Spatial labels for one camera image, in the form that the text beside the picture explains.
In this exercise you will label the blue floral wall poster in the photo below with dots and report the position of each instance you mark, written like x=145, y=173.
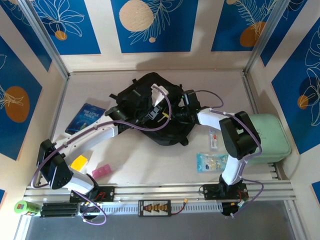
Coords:
x=277, y=37
x=230, y=25
x=75, y=25
x=297, y=100
x=155, y=25
x=15, y=100
x=17, y=32

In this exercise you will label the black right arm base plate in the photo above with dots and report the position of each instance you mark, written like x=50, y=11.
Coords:
x=210, y=191

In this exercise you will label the yellow cartoon cover book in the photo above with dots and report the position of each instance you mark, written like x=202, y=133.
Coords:
x=78, y=163

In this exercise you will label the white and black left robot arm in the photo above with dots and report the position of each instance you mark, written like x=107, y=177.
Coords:
x=82, y=142

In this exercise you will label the mint green zip pouch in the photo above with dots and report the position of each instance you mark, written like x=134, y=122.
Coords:
x=272, y=137

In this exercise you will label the aluminium frame post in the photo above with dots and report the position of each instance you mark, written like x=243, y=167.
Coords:
x=265, y=37
x=47, y=42

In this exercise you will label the light blue sachet packet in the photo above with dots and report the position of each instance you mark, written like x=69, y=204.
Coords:
x=211, y=162

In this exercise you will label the black charging board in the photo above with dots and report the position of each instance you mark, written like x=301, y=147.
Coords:
x=155, y=208

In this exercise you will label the black ribbed power box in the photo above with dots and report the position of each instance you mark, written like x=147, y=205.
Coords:
x=58, y=210

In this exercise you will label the black backpack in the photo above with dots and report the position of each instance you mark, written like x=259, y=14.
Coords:
x=165, y=135

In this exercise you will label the blue Little Prince book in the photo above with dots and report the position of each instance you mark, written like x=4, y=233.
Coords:
x=82, y=120

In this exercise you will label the pink and clear pill box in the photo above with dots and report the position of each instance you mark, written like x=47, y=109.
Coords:
x=101, y=171

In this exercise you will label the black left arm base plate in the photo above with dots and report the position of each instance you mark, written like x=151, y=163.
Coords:
x=107, y=193

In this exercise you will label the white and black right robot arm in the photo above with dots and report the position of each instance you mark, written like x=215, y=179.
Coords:
x=237, y=140

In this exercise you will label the aluminium rail beam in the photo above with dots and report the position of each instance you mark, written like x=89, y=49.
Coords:
x=162, y=191

